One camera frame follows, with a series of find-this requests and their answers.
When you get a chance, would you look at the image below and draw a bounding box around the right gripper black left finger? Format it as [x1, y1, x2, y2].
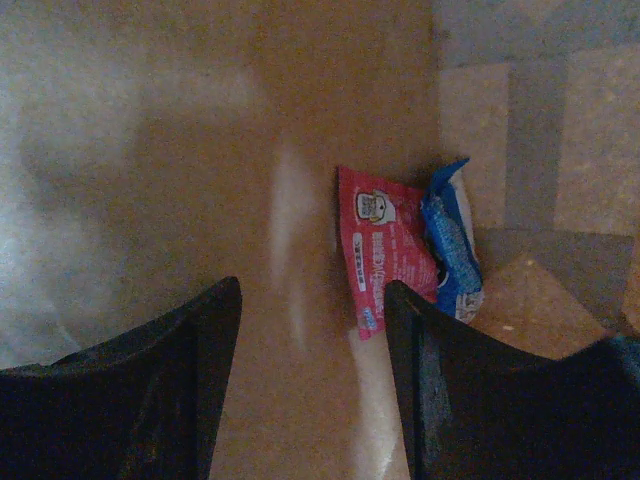
[1, 277, 242, 479]

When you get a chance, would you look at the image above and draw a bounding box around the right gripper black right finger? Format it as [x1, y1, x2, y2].
[384, 281, 639, 479]

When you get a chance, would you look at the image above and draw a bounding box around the small red snack packet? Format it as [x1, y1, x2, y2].
[337, 166, 438, 340]

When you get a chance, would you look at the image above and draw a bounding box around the brown paper bag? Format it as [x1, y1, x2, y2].
[0, 0, 640, 480]

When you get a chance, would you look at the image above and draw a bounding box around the small blue snack packet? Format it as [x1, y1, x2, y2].
[421, 158, 484, 324]

